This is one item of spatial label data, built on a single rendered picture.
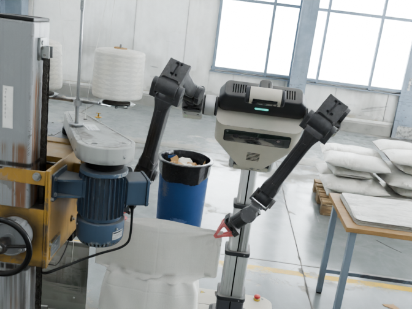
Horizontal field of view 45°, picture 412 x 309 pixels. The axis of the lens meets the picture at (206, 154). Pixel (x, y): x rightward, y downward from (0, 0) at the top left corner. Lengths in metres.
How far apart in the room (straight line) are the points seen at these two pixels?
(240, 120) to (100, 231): 0.89
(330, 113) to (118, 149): 0.71
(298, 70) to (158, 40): 2.73
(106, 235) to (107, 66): 0.52
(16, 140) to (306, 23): 8.21
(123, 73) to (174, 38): 8.30
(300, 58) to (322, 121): 7.75
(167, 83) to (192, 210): 2.65
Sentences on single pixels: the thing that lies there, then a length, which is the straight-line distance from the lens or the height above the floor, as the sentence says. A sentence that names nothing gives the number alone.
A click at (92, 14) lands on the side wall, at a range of 10.21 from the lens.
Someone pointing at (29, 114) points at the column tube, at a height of 1.50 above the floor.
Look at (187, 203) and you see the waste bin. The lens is 4.18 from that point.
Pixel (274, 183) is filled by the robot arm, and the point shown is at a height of 1.27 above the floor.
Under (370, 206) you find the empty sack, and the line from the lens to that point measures 3.39.
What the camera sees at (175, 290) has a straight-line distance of 2.01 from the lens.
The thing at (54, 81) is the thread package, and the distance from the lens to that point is 1.70.
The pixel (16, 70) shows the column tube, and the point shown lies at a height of 1.62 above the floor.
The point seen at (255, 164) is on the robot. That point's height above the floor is 1.18.
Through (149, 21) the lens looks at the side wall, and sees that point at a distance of 9.95.
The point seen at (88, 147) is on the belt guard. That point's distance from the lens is 1.50.
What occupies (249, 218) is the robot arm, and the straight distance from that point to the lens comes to 1.84.
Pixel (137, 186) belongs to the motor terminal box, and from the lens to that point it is 1.59.
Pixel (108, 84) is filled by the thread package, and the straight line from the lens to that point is 1.60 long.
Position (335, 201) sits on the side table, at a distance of 3.44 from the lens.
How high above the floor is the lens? 1.82
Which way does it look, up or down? 15 degrees down
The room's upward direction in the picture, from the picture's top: 7 degrees clockwise
